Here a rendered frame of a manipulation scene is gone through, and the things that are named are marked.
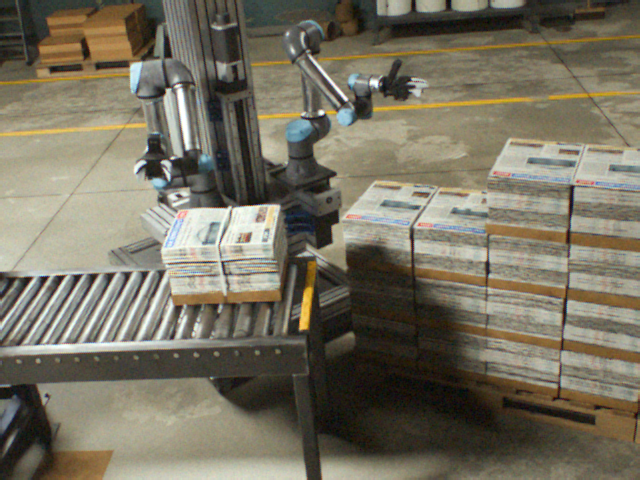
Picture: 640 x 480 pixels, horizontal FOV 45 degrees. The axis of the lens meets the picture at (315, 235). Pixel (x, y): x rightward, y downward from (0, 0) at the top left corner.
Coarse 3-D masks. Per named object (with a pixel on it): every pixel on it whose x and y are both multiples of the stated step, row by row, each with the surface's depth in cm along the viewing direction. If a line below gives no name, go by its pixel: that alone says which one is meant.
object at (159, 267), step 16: (304, 256) 289; (0, 272) 300; (16, 272) 299; (32, 272) 298; (48, 272) 297; (64, 272) 295; (80, 272) 294; (96, 272) 293; (112, 272) 292; (128, 272) 292; (144, 272) 291; (160, 272) 291; (304, 272) 287; (304, 288) 290
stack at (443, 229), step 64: (384, 192) 325; (448, 192) 320; (384, 256) 309; (448, 256) 296; (512, 256) 285; (576, 256) 275; (384, 320) 324; (448, 320) 310; (512, 320) 298; (576, 320) 286; (384, 384) 340; (448, 384) 325; (576, 384) 299
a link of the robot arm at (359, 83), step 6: (348, 78) 333; (354, 78) 331; (360, 78) 330; (366, 78) 329; (348, 84) 333; (354, 84) 331; (360, 84) 330; (366, 84) 328; (354, 90) 334; (360, 90) 331; (366, 90) 330
